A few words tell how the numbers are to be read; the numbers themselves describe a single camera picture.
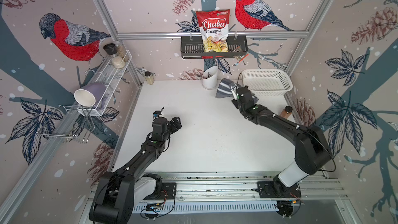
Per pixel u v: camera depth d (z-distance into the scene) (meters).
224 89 0.90
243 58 0.90
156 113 0.78
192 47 0.95
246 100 0.66
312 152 0.45
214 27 0.81
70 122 0.58
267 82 1.22
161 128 0.66
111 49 0.78
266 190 0.73
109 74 0.84
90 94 0.61
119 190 0.41
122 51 0.86
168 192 0.73
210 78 1.07
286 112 0.93
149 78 1.16
